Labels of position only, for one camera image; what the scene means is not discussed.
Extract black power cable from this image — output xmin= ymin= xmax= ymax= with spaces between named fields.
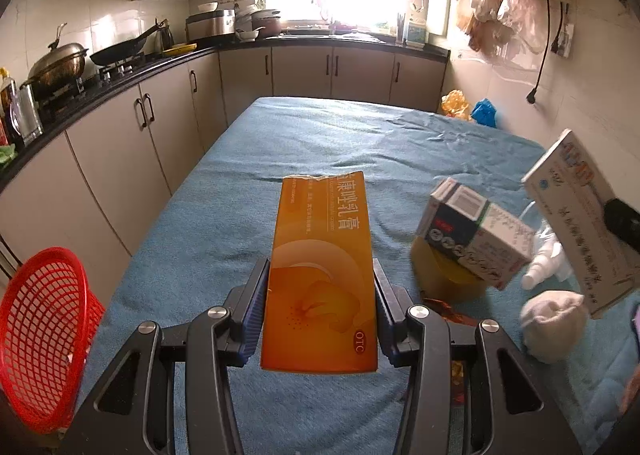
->
xmin=526 ymin=0 xmax=552 ymax=106

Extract stacked cooking pots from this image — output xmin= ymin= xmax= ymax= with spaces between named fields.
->
xmin=235 ymin=4 xmax=282 ymax=42

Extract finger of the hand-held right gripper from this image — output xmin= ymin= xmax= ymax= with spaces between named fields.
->
xmin=602 ymin=198 xmax=640 ymax=242

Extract orange medicine box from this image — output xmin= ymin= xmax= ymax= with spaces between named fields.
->
xmin=260 ymin=172 xmax=379 ymax=376

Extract black frying pan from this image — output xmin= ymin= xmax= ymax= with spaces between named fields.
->
xmin=89 ymin=19 xmax=168 ymax=67

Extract brown oil bottle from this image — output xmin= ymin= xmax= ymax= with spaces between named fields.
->
xmin=0 ymin=68 xmax=20 ymax=148

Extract steel rice cooker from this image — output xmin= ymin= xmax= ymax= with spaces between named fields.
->
xmin=186 ymin=9 xmax=237 ymax=47

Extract black kitchen countertop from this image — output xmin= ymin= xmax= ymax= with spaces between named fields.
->
xmin=0 ymin=32 xmax=451 ymax=191

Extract white wall power strip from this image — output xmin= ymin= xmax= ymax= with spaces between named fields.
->
xmin=551 ymin=2 xmax=574 ymax=58

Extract yellow round container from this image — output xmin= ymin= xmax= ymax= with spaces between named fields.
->
xmin=410 ymin=235 xmax=488 ymax=305

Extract white small bottle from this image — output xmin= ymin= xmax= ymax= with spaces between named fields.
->
xmin=521 ymin=241 xmax=566 ymax=291

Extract blue plastic bag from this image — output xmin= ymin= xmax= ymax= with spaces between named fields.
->
xmin=471 ymin=98 xmax=497 ymax=127

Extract yellow plastic bag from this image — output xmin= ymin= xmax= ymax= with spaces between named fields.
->
xmin=441 ymin=89 xmax=471 ymax=120

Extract small white medicine box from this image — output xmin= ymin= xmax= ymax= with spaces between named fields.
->
xmin=416 ymin=178 xmax=535 ymax=291

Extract blue white carton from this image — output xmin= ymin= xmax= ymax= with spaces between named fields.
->
xmin=404 ymin=18 xmax=429 ymax=47

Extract white cutting board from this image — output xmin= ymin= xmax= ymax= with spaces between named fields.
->
xmin=425 ymin=0 xmax=452 ymax=37

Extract red plastic basket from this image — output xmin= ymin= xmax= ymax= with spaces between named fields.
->
xmin=0 ymin=247 xmax=107 ymax=435

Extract white rolled sock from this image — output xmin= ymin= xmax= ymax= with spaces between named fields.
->
xmin=519 ymin=289 xmax=587 ymax=365

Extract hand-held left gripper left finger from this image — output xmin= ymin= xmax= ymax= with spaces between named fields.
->
xmin=65 ymin=257 xmax=271 ymax=455

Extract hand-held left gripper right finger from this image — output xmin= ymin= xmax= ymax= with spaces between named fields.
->
xmin=372 ymin=257 xmax=583 ymax=455

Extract beige kitchen cabinets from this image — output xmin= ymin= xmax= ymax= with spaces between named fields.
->
xmin=0 ymin=46 xmax=448 ymax=316

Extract clear glass pitcher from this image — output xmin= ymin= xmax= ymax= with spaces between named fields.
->
xmin=10 ymin=84 xmax=43 ymax=145

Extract steel wok with lid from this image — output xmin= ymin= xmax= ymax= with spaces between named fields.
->
xmin=20 ymin=24 xmax=90 ymax=101

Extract large white medicine box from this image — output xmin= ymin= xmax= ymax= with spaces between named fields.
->
xmin=521 ymin=129 xmax=640 ymax=320

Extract black gas stove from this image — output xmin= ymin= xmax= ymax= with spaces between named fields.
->
xmin=37 ymin=52 xmax=146 ymax=111

